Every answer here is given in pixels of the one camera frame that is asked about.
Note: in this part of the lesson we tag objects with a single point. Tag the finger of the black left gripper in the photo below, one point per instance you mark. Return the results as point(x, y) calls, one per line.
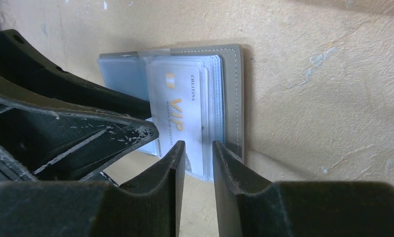
point(48, 139)
point(23, 65)

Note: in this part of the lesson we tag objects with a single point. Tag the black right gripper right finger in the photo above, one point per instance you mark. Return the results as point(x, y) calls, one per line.
point(249, 205)

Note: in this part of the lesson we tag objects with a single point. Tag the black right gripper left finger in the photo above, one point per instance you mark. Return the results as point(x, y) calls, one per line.
point(148, 205)

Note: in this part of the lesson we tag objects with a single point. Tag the grey leather card holder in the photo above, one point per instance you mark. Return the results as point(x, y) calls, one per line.
point(221, 90)

